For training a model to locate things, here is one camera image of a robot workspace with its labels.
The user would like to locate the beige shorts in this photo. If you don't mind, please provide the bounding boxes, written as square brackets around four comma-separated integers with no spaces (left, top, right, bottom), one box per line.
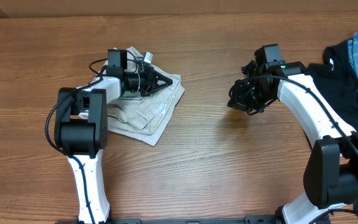
[99,46,186,147]

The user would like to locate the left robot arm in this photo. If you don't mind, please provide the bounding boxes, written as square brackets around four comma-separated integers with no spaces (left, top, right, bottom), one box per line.
[45,49,173,223]

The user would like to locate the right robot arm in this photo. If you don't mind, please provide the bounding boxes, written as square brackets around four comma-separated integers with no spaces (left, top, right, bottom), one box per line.
[227,44,358,224]

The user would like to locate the black shirt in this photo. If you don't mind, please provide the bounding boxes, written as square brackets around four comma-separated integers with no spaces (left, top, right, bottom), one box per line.
[307,40,358,132]

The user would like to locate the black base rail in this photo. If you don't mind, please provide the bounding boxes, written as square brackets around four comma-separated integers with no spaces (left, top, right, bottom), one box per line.
[54,214,332,224]

